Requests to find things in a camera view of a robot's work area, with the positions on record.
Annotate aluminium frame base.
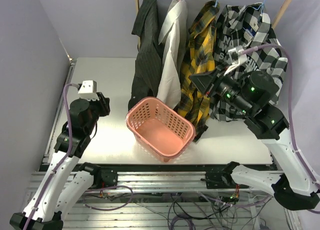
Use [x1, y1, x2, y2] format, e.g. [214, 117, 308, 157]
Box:
[23, 58, 301, 230]

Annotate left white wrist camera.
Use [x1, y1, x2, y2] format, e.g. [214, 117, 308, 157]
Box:
[78, 80, 99, 101]

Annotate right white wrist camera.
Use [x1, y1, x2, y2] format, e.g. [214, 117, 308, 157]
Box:
[224, 46, 247, 76]

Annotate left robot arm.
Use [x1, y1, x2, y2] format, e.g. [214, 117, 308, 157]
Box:
[9, 92, 110, 229]

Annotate black white checkered shirt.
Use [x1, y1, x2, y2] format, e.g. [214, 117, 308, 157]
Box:
[209, 3, 289, 123]

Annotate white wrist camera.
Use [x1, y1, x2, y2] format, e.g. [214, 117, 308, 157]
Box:
[78, 80, 99, 101]
[224, 46, 247, 76]

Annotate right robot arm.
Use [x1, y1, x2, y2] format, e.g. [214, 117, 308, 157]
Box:
[189, 71, 320, 211]

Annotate loose cables under table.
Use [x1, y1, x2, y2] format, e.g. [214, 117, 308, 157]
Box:
[82, 184, 273, 230]

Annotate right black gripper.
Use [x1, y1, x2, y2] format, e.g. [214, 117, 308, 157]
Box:
[187, 61, 251, 114]

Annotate yellow plaid shirt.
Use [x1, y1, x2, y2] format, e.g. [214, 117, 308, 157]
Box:
[175, 0, 220, 142]

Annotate pink plastic basket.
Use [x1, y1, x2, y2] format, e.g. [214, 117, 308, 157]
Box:
[125, 97, 196, 162]

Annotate dark pinstriped shirt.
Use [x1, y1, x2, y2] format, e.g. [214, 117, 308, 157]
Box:
[128, 0, 163, 110]

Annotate blue hanger of checkered shirt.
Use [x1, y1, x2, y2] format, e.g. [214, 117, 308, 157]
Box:
[251, 0, 267, 21]

